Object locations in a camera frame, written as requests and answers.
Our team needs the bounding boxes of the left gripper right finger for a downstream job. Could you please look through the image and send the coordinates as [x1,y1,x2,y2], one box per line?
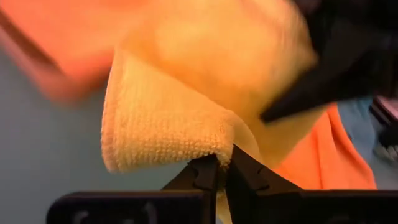
[225,144,302,224]

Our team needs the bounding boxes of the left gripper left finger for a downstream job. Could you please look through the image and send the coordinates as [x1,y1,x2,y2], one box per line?
[161,154,220,224]

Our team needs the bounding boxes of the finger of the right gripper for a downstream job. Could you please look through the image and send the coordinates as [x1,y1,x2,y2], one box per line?
[260,80,343,123]

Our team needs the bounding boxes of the yellow microfiber towel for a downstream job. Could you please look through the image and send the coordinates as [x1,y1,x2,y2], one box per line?
[101,0,327,224]

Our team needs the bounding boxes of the teal microfiber towel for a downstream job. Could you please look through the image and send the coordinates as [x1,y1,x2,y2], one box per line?
[337,96,385,164]

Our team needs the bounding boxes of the green table mat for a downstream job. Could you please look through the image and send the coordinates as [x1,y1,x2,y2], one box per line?
[0,46,398,224]

